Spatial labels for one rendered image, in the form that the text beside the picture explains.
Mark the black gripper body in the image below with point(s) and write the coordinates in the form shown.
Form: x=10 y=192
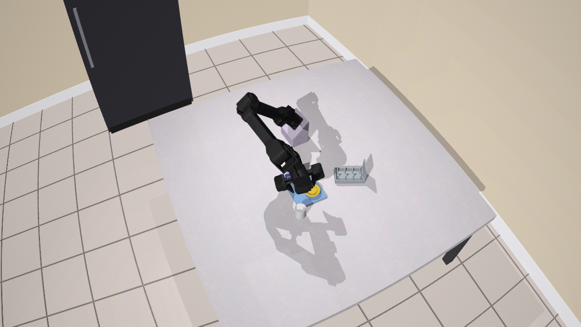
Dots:
x=281 y=183

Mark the light blue flat mat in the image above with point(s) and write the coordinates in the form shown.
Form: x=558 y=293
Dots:
x=306 y=200

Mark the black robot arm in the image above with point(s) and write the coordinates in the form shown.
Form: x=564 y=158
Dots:
x=278 y=151

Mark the grey dish rack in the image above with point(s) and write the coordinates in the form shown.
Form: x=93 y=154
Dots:
x=350 y=175

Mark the yellow plate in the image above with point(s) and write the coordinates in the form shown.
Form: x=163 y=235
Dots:
x=314 y=191

